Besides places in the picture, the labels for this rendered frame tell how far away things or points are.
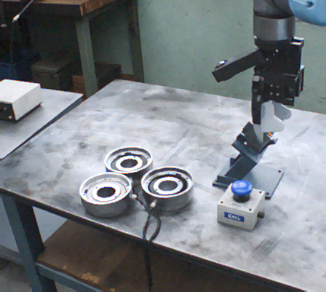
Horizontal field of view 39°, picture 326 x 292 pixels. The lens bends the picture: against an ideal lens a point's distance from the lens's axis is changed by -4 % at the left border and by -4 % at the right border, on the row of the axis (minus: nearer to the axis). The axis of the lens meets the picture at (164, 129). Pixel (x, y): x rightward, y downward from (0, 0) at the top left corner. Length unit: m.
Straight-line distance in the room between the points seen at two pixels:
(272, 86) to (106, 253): 0.62
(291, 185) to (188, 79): 1.86
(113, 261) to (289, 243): 0.50
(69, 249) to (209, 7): 1.68
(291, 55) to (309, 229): 0.32
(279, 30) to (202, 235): 0.39
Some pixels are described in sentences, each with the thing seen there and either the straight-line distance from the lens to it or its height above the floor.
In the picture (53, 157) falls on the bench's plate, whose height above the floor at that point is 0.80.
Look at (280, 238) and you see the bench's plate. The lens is 0.88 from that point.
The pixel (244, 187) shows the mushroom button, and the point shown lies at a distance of 0.87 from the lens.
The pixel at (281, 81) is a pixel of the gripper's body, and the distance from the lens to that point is 0.84.
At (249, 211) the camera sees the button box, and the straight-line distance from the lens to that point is 0.86.
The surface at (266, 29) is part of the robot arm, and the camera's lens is 0.81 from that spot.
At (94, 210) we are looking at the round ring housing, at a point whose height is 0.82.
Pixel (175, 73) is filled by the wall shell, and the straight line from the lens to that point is 2.82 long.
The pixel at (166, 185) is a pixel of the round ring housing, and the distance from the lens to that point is 0.98.
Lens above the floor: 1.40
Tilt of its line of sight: 30 degrees down
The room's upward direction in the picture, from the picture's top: 5 degrees counter-clockwise
